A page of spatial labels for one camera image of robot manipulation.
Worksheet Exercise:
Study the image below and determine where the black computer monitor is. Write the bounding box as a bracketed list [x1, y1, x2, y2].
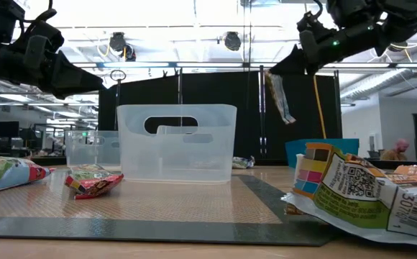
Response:
[0, 121, 20, 140]

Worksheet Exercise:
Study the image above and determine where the black ceiling spotlight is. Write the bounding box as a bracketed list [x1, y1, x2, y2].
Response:
[223, 31, 243, 52]
[108, 31, 137, 62]

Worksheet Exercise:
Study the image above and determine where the person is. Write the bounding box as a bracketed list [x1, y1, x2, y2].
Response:
[380, 138, 411, 162]

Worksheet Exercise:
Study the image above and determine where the dark blue granola bar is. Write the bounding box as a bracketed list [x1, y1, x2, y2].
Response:
[232, 155, 256, 170]

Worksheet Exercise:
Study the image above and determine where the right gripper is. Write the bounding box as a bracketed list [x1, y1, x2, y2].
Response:
[268, 12, 339, 76]

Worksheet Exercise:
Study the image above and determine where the yellow cable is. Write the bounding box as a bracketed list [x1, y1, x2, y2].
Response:
[312, 74, 328, 140]

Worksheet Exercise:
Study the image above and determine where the red granola bar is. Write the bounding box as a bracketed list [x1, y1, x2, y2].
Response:
[64, 163, 125, 200]
[0, 155, 57, 195]

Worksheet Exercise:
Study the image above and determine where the teal plastic bin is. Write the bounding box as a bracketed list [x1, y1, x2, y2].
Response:
[285, 138, 360, 170]

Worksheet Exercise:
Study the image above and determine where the black aluminium table frame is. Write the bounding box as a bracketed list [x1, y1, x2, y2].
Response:
[32, 156, 417, 171]

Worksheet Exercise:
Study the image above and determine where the clear plastic bin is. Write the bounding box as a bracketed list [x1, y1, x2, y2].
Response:
[116, 104, 238, 185]
[63, 129, 122, 170]

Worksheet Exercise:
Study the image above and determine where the metal ring on pole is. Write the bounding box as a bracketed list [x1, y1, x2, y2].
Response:
[109, 68, 127, 82]

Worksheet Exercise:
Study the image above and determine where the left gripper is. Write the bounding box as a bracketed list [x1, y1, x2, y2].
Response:
[14, 19, 108, 101]

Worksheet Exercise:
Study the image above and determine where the black partition panel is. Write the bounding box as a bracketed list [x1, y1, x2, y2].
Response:
[98, 71, 342, 162]

